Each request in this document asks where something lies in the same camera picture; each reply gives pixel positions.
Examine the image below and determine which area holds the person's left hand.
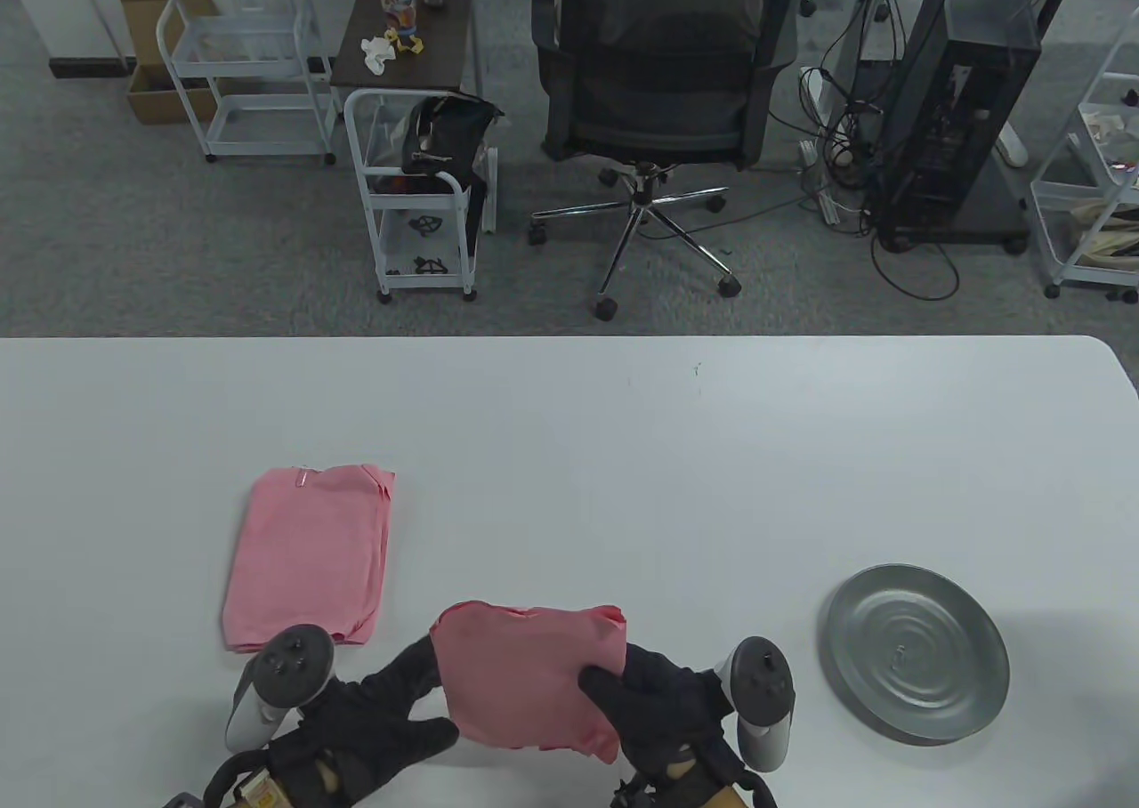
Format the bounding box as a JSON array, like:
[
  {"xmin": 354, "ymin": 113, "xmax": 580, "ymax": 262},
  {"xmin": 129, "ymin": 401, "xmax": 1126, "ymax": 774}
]
[{"xmin": 267, "ymin": 634, "xmax": 461, "ymax": 808}]

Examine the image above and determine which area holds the person's right hand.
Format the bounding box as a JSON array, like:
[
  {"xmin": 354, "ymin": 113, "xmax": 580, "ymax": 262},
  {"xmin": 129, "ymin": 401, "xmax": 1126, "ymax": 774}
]
[{"xmin": 578, "ymin": 643, "xmax": 745, "ymax": 787}]

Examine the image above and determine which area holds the grey and white hand controller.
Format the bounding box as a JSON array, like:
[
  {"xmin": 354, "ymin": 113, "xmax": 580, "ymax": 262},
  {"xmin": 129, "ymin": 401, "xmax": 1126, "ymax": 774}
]
[
  {"xmin": 712, "ymin": 636, "xmax": 796, "ymax": 773},
  {"xmin": 225, "ymin": 624, "xmax": 337, "ymax": 751}
]

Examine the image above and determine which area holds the round grey metal plate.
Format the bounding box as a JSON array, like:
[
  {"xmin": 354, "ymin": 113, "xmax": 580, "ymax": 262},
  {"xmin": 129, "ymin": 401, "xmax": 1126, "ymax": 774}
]
[{"xmin": 819, "ymin": 563, "xmax": 1012, "ymax": 744}]

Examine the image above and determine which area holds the person's left forearm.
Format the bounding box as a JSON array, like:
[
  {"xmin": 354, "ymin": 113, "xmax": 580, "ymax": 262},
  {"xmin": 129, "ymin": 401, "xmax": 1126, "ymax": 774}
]
[{"xmin": 311, "ymin": 750, "xmax": 348, "ymax": 800}]

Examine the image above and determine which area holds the person's right forearm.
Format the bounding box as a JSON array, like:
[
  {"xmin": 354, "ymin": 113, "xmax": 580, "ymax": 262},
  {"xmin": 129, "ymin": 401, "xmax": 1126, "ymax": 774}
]
[{"xmin": 658, "ymin": 759, "xmax": 750, "ymax": 808}]

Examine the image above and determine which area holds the white rolling cart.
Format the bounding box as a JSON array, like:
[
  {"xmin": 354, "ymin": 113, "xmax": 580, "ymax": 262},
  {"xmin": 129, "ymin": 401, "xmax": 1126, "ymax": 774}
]
[
  {"xmin": 343, "ymin": 87, "xmax": 499, "ymax": 304},
  {"xmin": 1030, "ymin": 7, "xmax": 1139, "ymax": 303},
  {"xmin": 155, "ymin": 0, "xmax": 340, "ymax": 166}
]

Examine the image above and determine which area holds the white power strip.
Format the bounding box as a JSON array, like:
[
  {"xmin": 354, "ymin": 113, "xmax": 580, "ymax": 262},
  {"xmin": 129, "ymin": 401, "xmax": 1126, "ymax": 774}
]
[{"xmin": 797, "ymin": 136, "xmax": 848, "ymax": 227}]

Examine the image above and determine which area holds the black rolling platform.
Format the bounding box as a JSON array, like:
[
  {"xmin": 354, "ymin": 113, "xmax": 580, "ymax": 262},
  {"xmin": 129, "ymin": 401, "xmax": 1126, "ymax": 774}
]
[{"xmin": 875, "ymin": 163, "xmax": 1035, "ymax": 255}]

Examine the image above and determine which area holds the black bag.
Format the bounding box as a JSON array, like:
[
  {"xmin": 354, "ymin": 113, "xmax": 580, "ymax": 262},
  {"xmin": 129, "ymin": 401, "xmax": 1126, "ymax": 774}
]
[{"xmin": 400, "ymin": 93, "xmax": 505, "ymax": 236}]

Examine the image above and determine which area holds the black mesh office chair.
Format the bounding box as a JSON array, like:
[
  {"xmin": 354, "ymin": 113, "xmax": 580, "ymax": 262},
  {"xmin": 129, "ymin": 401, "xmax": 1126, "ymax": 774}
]
[{"xmin": 528, "ymin": 0, "xmax": 806, "ymax": 322}]

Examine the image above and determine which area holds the beige cloth bag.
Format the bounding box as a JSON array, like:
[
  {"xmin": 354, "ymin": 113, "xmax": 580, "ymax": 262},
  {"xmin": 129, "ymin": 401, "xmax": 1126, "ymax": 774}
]
[{"xmin": 1070, "ymin": 201, "xmax": 1139, "ymax": 268}]

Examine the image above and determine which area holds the black computer tower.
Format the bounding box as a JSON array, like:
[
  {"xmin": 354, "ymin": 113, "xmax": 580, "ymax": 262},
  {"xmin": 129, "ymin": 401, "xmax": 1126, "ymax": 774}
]
[{"xmin": 868, "ymin": 0, "xmax": 1043, "ymax": 241}]

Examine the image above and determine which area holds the dark brown side table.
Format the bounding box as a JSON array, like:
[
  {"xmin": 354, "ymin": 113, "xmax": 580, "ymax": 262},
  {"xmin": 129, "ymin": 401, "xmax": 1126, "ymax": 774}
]
[{"xmin": 328, "ymin": 0, "xmax": 482, "ymax": 99}]

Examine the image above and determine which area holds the mixed small items pile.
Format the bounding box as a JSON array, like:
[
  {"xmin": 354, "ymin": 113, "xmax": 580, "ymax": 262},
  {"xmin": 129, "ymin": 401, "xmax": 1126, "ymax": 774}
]
[{"xmin": 1078, "ymin": 105, "xmax": 1139, "ymax": 177}]

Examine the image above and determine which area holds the brown cardboard box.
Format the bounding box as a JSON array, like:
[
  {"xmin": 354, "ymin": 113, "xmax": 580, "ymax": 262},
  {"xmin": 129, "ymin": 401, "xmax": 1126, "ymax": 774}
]
[{"xmin": 110, "ymin": 0, "xmax": 223, "ymax": 126}]

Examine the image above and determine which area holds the tan wrist strap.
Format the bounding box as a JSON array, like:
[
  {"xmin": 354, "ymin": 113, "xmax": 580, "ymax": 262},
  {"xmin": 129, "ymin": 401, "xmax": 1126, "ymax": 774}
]
[{"xmin": 233, "ymin": 768, "xmax": 281, "ymax": 808}]

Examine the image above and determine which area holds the tangle of black cables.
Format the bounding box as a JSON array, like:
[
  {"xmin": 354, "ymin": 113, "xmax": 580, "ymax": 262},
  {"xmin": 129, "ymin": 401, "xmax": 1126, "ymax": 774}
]
[{"xmin": 795, "ymin": 0, "xmax": 964, "ymax": 302}]

